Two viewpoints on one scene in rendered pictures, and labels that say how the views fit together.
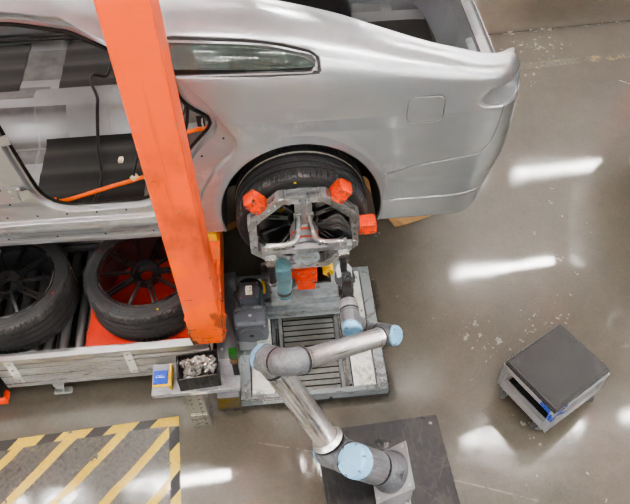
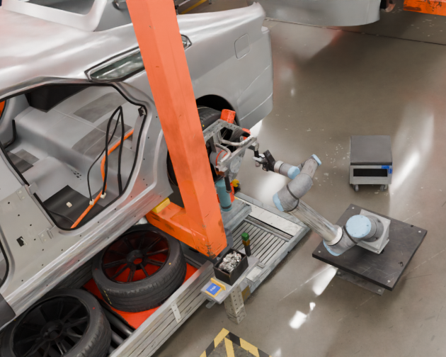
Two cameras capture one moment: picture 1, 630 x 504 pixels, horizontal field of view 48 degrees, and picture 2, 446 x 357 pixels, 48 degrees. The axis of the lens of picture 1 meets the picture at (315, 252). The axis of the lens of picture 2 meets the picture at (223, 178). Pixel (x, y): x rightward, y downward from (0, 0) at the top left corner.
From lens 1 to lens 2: 194 cm
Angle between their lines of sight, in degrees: 29
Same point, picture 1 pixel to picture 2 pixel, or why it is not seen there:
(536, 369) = (365, 155)
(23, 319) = (92, 333)
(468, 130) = (262, 51)
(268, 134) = not seen: hidden behind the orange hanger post
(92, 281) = (112, 284)
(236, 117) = not seen: hidden behind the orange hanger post
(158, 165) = (181, 100)
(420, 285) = (265, 181)
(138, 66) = (165, 22)
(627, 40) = not seen: hidden behind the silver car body
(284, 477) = (311, 301)
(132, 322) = (162, 282)
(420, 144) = (246, 71)
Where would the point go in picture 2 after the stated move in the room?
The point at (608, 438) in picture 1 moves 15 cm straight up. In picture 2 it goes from (412, 171) to (413, 158)
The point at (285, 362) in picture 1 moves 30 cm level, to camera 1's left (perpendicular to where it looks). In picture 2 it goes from (301, 183) to (269, 211)
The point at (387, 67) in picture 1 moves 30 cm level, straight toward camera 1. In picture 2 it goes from (218, 27) to (245, 37)
